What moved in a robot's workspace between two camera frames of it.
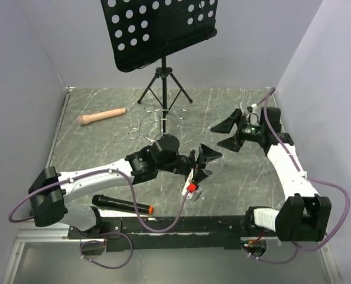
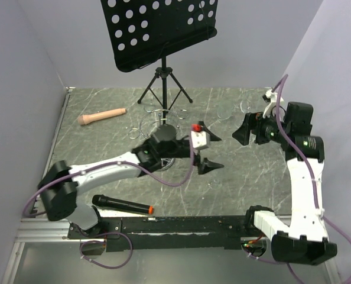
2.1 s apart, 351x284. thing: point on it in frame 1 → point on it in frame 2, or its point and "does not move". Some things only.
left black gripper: (206, 154) → (205, 166)
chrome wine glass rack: (156, 123) does not move
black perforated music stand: (140, 31) does not move
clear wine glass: (244, 103) does not move
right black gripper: (226, 125) → (242, 134)
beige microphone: (86, 118) does not move
